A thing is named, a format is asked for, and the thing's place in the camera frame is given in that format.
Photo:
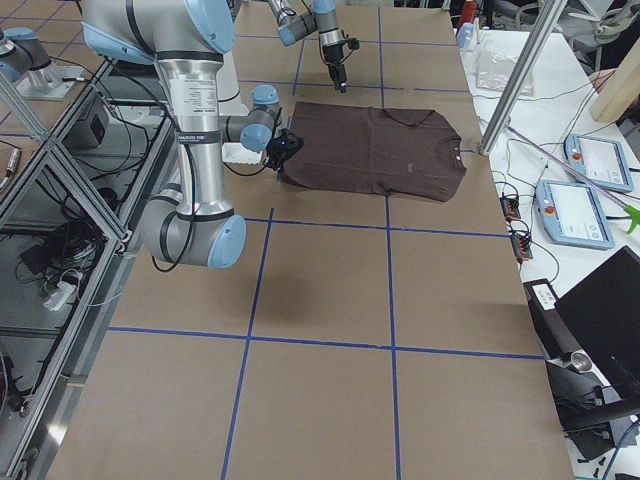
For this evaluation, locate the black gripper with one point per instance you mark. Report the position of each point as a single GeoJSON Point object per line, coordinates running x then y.
{"type": "Point", "coordinates": [333, 55]}

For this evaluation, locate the teach pendant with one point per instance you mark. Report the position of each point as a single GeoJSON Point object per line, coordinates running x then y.
{"type": "Point", "coordinates": [601, 160]}
{"type": "Point", "coordinates": [572, 215]}

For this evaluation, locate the green tipped reacher stick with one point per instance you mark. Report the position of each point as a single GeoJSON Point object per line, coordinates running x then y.
{"type": "Point", "coordinates": [630, 210]}

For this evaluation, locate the clear plastic bag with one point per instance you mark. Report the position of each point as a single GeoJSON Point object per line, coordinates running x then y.
{"type": "Point", "coordinates": [494, 69]}

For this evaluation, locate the white camera post base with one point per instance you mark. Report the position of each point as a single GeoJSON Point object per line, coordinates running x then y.
{"type": "Point", "coordinates": [238, 125]}

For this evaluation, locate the upper teach pendant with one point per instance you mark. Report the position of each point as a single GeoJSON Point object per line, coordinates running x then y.
{"type": "Point", "coordinates": [601, 160]}

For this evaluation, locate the brown t-shirt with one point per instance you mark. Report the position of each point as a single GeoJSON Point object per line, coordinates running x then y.
{"type": "Point", "coordinates": [375, 151]}

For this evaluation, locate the black laptop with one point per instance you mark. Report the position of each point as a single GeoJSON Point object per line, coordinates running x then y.
{"type": "Point", "coordinates": [602, 314]}

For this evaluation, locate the aluminium frame post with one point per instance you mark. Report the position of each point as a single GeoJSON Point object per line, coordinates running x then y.
{"type": "Point", "coordinates": [535, 42]}

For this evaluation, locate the lower teach pendant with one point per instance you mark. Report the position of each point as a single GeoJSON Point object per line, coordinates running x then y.
{"type": "Point", "coordinates": [572, 215]}

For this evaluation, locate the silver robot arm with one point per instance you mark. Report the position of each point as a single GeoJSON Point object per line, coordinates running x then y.
{"type": "Point", "coordinates": [320, 17]}
{"type": "Point", "coordinates": [191, 220]}

